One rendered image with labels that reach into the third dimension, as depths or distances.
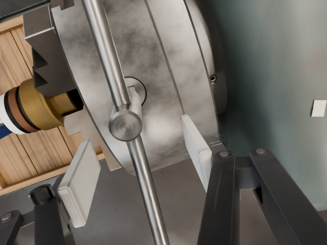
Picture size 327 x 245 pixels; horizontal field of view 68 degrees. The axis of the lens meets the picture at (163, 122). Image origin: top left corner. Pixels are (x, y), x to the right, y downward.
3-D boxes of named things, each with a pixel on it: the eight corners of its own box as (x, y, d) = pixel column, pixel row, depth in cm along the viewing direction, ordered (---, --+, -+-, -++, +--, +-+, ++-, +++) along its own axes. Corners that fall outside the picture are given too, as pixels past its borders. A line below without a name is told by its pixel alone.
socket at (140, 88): (110, 76, 26) (107, 81, 23) (140, 69, 26) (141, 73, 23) (119, 106, 27) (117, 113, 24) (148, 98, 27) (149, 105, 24)
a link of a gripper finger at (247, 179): (222, 177, 13) (277, 163, 13) (198, 138, 17) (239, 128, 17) (226, 200, 13) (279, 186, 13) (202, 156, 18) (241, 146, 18)
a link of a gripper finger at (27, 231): (62, 242, 13) (7, 256, 13) (82, 187, 18) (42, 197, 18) (51, 221, 12) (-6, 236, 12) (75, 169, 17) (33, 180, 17)
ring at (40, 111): (49, 64, 33) (-13, 87, 33) (79, 126, 35) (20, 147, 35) (70, 63, 42) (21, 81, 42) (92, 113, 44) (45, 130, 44)
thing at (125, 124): (117, 80, 26) (103, 115, 15) (136, 75, 26) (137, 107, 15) (122, 99, 27) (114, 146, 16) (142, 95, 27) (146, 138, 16)
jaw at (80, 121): (128, 92, 36) (155, 165, 37) (132, 93, 41) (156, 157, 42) (59, 117, 36) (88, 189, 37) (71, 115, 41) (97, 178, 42)
